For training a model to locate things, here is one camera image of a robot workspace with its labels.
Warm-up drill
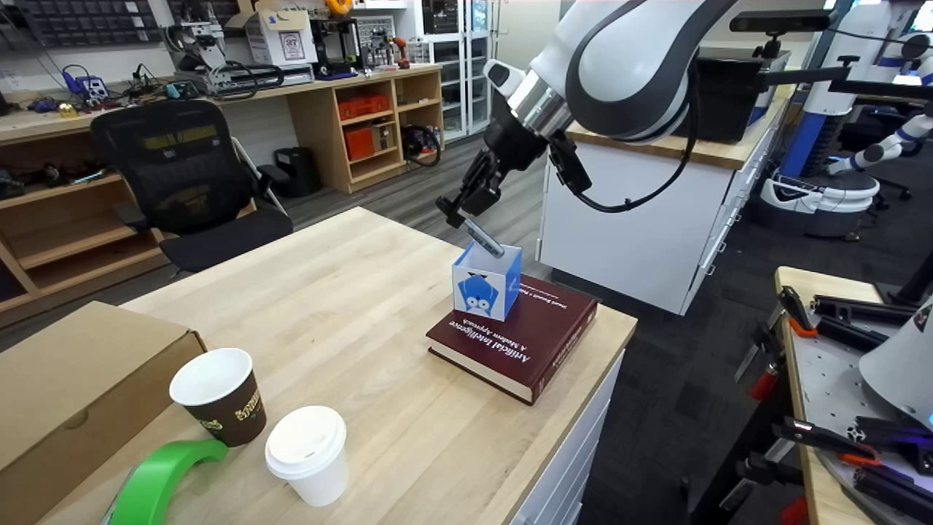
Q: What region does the brown paper coffee cup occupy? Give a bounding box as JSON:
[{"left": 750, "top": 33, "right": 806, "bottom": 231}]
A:
[{"left": 169, "top": 346, "right": 265, "bottom": 445}]

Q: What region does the black office chair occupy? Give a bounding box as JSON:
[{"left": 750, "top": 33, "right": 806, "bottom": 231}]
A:
[{"left": 90, "top": 98, "right": 294, "bottom": 272}]

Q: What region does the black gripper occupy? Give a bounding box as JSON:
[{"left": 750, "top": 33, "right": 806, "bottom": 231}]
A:
[{"left": 434, "top": 92, "right": 545, "bottom": 227}]

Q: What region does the white lidded paper cup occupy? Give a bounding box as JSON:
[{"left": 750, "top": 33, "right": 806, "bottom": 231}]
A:
[{"left": 265, "top": 404, "right": 349, "bottom": 508}]

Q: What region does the brown cardboard box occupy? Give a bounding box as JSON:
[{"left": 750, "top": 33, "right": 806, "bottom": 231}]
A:
[{"left": 0, "top": 302, "right": 204, "bottom": 525}]

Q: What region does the dark red textbook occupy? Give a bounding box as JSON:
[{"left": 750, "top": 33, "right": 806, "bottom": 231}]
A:
[{"left": 425, "top": 278, "right": 599, "bottom": 404}]

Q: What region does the silver Sharpie marker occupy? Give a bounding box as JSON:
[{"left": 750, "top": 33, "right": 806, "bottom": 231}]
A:
[{"left": 465, "top": 219, "right": 505, "bottom": 256}]

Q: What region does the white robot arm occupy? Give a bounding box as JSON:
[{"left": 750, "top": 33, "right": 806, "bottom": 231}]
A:
[{"left": 438, "top": 0, "right": 737, "bottom": 227}]

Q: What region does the blue and white box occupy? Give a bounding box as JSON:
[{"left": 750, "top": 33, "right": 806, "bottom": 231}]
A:
[{"left": 451, "top": 241, "right": 523, "bottom": 320}]

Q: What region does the green tape roll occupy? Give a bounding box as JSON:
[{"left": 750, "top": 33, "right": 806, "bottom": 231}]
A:
[{"left": 106, "top": 441, "right": 228, "bottom": 525}]

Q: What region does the wooden shelf unit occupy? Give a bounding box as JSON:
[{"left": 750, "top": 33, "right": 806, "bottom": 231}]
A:
[{"left": 290, "top": 68, "right": 444, "bottom": 193}]

